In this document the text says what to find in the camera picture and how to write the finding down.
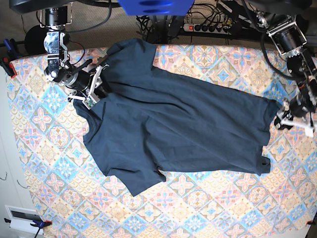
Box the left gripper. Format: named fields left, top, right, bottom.
left=274, top=93, right=317, bottom=130

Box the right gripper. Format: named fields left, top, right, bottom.
left=66, top=63, right=111, bottom=102

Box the dark navy t-shirt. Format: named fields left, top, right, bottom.
left=73, top=39, right=279, bottom=196

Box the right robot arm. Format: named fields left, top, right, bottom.
left=36, top=4, right=110, bottom=108

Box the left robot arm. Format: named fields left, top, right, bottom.
left=257, top=11, right=317, bottom=131

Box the blue orange clamp top left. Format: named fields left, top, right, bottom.
left=0, top=39, right=17, bottom=78

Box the blue orange clamp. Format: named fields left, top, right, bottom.
left=4, top=218, right=53, bottom=238
left=0, top=39, right=17, bottom=78

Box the orange clamp bottom right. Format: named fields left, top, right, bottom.
left=306, top=221, right=316, bottom=226

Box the patterned colourful tablecloth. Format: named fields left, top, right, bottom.
left=6, top=56, right=317, bottom=238

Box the white power strip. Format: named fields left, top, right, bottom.
left=183, top=23, right=229, bottom=34

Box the blue orange clamp bottom left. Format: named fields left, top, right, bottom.
left=4, top=218, right=53, bottom=238

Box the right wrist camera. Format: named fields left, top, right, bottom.
left=82, top=95, right=100, bottom=110

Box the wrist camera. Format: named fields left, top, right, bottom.
left=82, top=95, right=100, bottom=110
left=304, top=126, right=315, bottom=138

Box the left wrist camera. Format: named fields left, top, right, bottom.
left=304, top=126, right=315, bottom=138

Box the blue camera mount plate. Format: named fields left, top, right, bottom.
left=118, top=0, right=194, bottom=16

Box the white wall outlet box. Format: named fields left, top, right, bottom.
left=5, top=205, right=41, bottom=235

